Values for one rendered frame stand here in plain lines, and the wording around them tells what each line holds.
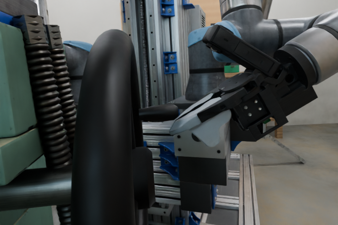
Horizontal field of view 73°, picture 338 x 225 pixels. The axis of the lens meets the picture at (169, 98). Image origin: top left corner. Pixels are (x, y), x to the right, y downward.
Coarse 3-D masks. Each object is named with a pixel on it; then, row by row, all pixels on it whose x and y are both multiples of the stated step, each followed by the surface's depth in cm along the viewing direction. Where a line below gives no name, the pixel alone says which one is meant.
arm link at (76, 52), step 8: (72, 40) 85; (72, 48) 84; (80, 48) 85; (88, 48) 86; (72, 56) 84; (80, 56) 85; (72, 64) 84; (80, 64) 85; (72, 72) 86; (80, 72) 86
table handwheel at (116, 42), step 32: (96, 64) 13; (128, 64) 14; (96, 96) 11; (128, 96) 12; (96, 128) 10; (128, 128) 11; (96, 160) 10; (128, 160) 11; (0, 192) 20; (32, 192) 20; (64, 192) 21; (96, 192) 9; (128, 192) 10; (96, 224) 9; (128, 224) 10
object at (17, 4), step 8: (0, 0) 19; (8, 0) 20; (16, 0) 21; (24, 0) 23; (0, 8) 19; (8, 8) 20; (16, 8) 21; (24, 8) 23; (32, 8) 24; (0, 16) 18; (8, 16) 20; (8, 24) 20
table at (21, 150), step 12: (24, 132) 20; (36, 132) 21; (0, 144) 16; (12, 144) 17; (24, 144) 19; (36, 144) 21; (0, 156) 16; (12, 156) 17; (24, 156) 19; (36, 156) 21; (0, 168) 16; (12, 168) 17; (24, 168) 19; (0, 180) 16
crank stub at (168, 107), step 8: (168, 104) 33; (144, 112) 32; (152, 112) 32; (160, 112) 32; (168, 112) 32; (176, 112) 33; (144, 120) 33; (152, 120) 33; (160, 120) 33; (168, 120) 33
